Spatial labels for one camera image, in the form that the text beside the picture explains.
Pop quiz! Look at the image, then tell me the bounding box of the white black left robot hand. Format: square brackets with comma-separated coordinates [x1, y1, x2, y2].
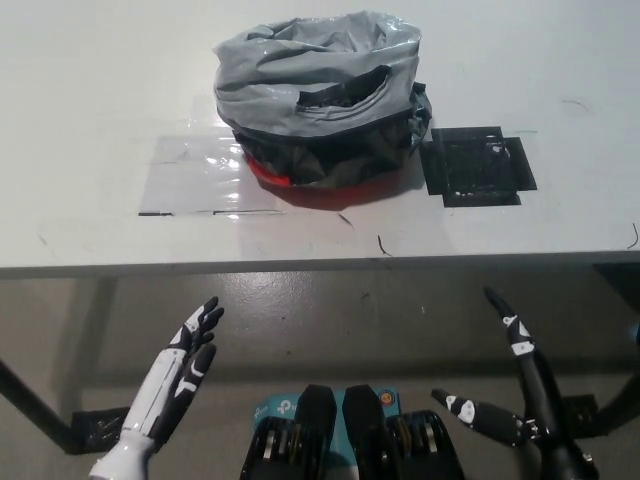
[87, 296, 225, 480]

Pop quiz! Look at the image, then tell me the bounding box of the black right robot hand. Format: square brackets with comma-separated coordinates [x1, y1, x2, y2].
[430, 285, 566, 451]

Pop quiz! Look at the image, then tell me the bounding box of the grey plastic bag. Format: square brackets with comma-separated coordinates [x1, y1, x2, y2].
[212, 14, 434, 191]

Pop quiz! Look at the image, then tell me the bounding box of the black teal robot torso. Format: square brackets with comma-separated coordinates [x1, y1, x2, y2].
[242, 382, 464, 480]

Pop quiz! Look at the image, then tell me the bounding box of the clear tape patch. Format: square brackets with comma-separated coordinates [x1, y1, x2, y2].
[137, 133, 286, 217]

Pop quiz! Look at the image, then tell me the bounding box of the black tape square marker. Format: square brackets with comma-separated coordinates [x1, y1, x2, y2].
[419, 126, 539, 209]

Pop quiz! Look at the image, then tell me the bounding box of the red round container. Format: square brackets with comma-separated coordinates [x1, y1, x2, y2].
[246, 155, 401, 210]

